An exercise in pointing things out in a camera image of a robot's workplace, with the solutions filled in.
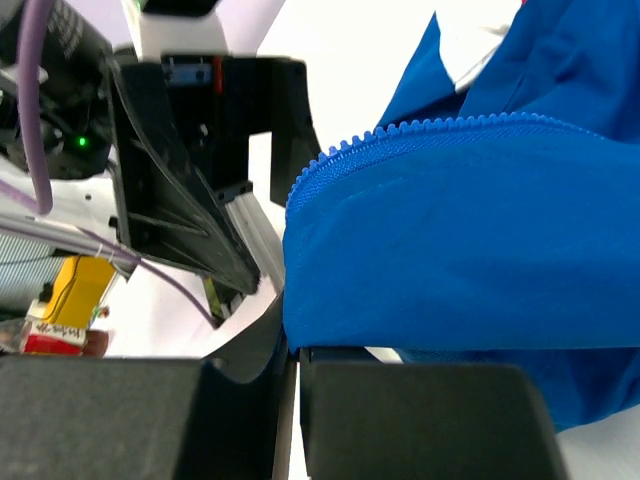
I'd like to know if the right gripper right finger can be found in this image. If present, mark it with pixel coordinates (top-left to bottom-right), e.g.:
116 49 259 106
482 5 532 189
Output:
300 349 568 480

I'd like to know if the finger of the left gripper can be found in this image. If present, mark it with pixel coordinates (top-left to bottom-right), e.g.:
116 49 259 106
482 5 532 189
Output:
108 62 260 294
225 192 285 320

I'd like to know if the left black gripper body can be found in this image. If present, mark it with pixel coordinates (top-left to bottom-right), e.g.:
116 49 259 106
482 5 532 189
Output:
161 54 320 205

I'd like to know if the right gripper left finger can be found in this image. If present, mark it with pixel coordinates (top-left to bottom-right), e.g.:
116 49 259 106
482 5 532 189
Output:
1 300 295 479

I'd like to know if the blue white red jacket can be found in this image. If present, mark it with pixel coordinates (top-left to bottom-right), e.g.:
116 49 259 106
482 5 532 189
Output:
283 1 639 430

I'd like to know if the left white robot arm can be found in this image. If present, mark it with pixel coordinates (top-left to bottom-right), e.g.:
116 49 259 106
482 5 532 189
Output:
1 1 319 298

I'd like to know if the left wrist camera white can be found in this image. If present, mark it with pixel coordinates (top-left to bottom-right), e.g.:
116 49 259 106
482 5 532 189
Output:
121 1 284 61

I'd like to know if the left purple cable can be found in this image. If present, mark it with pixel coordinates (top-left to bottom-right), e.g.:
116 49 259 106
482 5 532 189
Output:
0 0 221 329

